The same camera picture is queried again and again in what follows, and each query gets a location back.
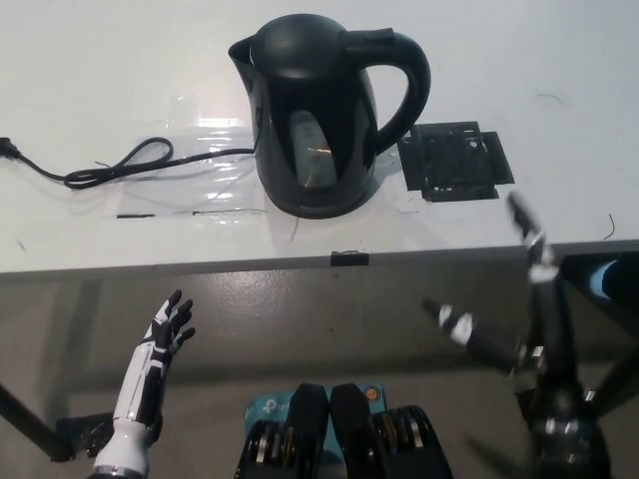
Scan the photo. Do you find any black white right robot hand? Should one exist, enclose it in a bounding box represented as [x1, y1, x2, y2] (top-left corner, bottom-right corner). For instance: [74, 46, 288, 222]
[421, 191, 589, 416]

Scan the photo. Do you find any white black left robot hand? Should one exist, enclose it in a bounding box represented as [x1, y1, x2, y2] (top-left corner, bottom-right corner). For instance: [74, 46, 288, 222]
[112, 288, 198, 426]

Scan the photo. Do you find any black electric kettle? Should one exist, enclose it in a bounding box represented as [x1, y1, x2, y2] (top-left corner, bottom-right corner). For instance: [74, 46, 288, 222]
[228, 13, 432, 214]

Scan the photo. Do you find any black round kettle base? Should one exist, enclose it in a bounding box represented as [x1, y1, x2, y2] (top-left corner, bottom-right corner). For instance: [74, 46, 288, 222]
[267, 192, 375, 220]

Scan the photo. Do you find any blue round object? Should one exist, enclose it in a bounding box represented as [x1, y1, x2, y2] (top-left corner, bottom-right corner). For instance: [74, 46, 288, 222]
[588, 258, 639, 301]

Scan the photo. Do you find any teal router box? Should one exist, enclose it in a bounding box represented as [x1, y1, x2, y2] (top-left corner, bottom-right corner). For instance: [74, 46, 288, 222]
[243, 380, 388, 453]

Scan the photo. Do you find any black metal table leg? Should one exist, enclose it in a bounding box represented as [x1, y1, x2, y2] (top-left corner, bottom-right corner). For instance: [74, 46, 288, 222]
[0, 381, 70, 461]

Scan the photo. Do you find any clear plastic film sheet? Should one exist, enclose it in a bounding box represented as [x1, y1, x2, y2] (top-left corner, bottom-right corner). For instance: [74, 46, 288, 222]
[115, 117, 272, 220]

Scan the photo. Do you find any black tape square marker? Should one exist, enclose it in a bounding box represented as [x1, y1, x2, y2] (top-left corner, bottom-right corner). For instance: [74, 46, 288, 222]
[397, 119, 516, 204]

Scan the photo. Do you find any black power cord with plug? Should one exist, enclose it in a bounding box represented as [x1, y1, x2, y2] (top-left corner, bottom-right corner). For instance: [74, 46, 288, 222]
[0, 137, 259, 190]

